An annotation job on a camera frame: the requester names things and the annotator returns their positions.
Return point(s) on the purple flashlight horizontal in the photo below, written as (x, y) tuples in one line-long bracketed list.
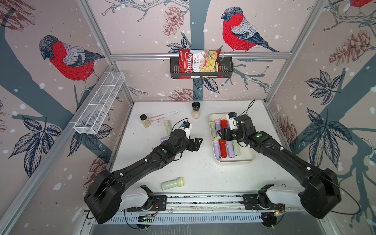
[(164, 139)]

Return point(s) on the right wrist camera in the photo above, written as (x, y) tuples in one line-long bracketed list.
[(232, 120)]

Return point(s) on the black wall basket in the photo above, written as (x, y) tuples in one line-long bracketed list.
[(226, 69)]

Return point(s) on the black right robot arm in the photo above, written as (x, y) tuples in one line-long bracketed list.
[(320, 192)]

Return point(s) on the white wire mesh basket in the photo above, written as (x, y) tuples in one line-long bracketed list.
[(95, 113)]

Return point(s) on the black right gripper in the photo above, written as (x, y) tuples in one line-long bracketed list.
[(224, 133)]

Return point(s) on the cream plastic storage tray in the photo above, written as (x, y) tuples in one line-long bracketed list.
[(227, 152)]

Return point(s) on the red flashlight white cap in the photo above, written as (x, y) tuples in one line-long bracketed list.
[(224, 123)]

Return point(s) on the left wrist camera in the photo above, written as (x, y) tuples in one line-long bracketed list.
[(186, 127)]

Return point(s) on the green flashlight front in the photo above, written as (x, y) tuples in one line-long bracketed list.
[(178, 182)]

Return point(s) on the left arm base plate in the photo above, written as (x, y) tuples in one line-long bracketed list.
[(153, 204)]

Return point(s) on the glass grinder with black cap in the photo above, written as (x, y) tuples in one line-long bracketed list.
[(196, 110)]

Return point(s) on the purple flashlight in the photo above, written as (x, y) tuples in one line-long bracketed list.
[(216, 148), (217, 122), (230, 149)]

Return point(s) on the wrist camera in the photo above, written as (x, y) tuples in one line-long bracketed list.
[(232, 120), (186, 127)]

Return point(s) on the red cassava chips bag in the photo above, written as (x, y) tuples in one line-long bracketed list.
[(199, 61)]

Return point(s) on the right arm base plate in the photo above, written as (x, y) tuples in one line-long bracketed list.
[(253, 202)]

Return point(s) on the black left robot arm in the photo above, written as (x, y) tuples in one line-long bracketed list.
[(104, 196)]

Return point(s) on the green flashlight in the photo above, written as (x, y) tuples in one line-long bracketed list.
[(178, 182), (236, 148), (168, 127), (213, 130)]

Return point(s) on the small jar with black lid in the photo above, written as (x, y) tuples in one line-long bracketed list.
[(145, 120)]

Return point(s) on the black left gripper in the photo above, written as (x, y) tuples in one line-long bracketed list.
[(197, 144)]

